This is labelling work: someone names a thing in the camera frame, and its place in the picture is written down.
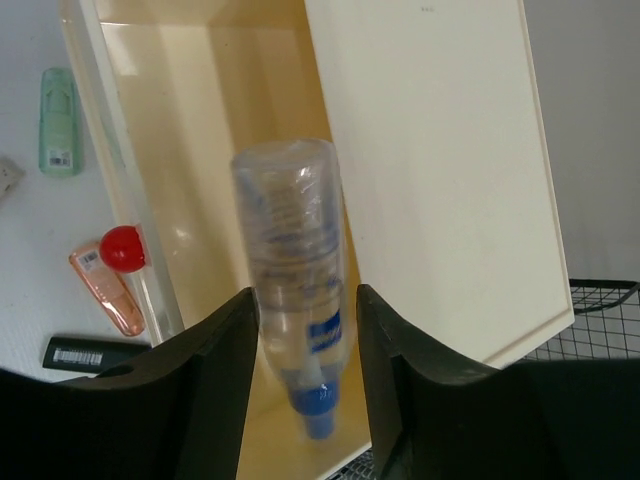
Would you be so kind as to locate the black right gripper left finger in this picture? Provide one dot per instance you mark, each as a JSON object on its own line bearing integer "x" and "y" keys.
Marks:
{"x": 175, "y": 412}

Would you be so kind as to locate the cream drawer cabinet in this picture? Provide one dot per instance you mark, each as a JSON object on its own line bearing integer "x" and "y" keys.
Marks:
{"x": 435, "y": 115}

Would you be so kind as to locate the clear spray bottle blue cap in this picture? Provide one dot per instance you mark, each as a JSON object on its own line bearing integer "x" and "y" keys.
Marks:
{"x": 290, "y": 209}

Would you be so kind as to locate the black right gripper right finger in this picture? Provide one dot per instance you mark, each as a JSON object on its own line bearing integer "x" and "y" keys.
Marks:
{"x": 480, "y": 415}

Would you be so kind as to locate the purple cap black highlighter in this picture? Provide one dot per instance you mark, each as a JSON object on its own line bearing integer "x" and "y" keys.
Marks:
{"x": 90, "y": 356}

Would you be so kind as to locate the grey eraser with sleeve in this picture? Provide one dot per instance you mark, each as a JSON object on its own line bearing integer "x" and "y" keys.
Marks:
{"x": 10, "y": 176}

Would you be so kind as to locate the green transparent correction tape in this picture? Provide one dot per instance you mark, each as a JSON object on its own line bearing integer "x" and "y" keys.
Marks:
{"x": 60, "y": 129}

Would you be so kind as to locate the drawer red knob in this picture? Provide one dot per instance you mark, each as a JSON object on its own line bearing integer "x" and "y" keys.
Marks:
{"x": 172, "y": 90}

